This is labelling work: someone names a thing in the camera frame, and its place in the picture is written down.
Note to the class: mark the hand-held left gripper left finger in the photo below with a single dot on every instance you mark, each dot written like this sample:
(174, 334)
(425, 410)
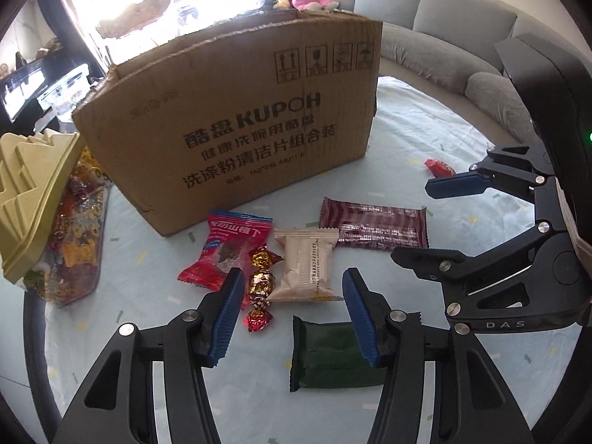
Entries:
(226, 319)

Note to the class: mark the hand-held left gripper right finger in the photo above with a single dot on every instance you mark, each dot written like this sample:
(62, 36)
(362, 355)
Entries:
(363, 319)

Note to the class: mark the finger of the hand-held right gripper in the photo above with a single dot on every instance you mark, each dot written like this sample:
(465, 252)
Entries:
(455, 185)
(430, 259)

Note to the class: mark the small red candy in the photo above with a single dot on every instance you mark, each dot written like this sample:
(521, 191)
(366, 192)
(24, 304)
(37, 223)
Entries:
(437, 166)

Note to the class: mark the gold candy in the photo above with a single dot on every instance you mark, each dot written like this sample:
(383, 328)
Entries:
(259, 286)
(261, 258)

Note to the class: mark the dark green snack packet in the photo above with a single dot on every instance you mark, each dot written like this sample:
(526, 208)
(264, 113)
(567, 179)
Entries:
(323, 356)

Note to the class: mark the maroon striped snack packet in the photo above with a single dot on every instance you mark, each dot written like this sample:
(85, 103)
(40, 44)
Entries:
(374, 224)

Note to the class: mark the red snack packet blue print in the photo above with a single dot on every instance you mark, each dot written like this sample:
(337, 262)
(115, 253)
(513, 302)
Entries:
(217, 249)

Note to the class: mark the beige snack packet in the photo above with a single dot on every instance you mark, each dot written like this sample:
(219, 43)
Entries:
(303, 263)

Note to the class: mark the brown cardboard box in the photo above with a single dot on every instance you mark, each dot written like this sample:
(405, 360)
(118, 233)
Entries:
(231, 125)

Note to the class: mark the light blue confetti cloth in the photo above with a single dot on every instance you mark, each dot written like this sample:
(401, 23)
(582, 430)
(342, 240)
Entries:
(416, 115)

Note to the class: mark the grey sectional sofa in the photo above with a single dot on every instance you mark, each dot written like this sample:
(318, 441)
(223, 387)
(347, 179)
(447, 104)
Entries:
(439, 23)

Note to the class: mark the clear candy container gold lid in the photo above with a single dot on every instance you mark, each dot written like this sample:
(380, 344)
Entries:
(41, 203)

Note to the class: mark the black upright piano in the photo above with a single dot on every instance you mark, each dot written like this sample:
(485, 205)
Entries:
(27, 83)

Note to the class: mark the white shell-shaped tray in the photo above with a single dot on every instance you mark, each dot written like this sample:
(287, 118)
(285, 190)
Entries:
(134, 11)

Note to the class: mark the blue curtain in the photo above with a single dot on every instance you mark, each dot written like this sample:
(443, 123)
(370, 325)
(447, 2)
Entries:
(60, 18)

